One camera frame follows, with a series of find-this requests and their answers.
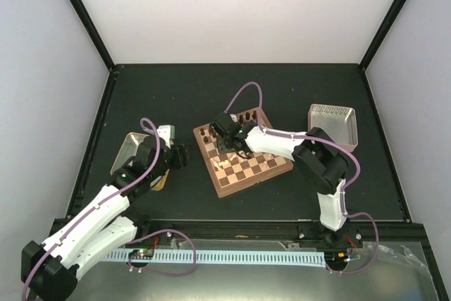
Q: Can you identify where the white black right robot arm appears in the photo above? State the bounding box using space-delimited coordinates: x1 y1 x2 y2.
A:
210 113 348 247

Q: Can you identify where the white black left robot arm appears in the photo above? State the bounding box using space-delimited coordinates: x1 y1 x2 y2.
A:
20 136 190 300

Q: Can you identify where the light chess pieces pile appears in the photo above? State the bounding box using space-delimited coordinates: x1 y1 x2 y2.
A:
210 152 272 171

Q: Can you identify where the wooden chess board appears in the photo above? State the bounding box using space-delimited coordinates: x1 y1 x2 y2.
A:
193 124 293 198

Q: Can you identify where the dark chess pieces row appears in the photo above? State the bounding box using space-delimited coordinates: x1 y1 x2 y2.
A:
198 109 258 140

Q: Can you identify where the metal tray yellow rim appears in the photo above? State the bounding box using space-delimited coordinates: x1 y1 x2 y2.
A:
110 133 171 191

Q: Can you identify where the pink plastic bin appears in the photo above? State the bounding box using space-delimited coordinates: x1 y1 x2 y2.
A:
307 104 359 153

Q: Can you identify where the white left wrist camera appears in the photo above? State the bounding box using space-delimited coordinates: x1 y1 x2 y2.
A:
157 125 175 148

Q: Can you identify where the black mounting rail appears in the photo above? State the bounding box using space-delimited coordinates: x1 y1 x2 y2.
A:
135 219 366 247

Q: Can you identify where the light blue slotted cable duct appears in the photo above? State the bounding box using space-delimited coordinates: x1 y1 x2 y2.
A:
103 248 326 268

